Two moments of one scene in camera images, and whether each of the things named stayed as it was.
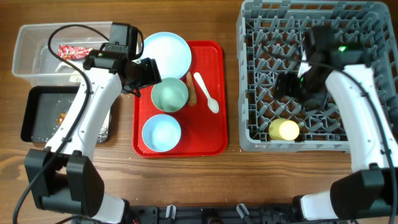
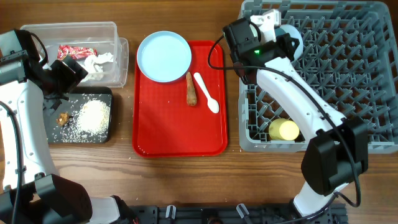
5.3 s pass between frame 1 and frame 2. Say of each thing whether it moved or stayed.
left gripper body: moved
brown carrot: stayed
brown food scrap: stayed
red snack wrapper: stayed
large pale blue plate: stayed
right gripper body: moved
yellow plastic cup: stayed
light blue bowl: moved
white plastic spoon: stayed
